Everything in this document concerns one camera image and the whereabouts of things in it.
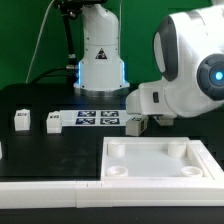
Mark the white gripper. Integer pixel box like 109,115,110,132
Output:
126,82,176,126

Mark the white square table top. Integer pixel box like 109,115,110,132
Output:
101,137,224,180

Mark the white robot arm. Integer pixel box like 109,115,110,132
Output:
74,0,224,126

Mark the white base tag plate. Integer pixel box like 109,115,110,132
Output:
60,110,131,127

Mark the white L-shaped obstacle fence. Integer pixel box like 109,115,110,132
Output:
0,139,224,210

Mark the white part left edge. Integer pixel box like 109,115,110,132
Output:
0,141,3,160

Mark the white cable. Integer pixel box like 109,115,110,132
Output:
25,0,56,84

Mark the black cable bundle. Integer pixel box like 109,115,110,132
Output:
30,0,108,84

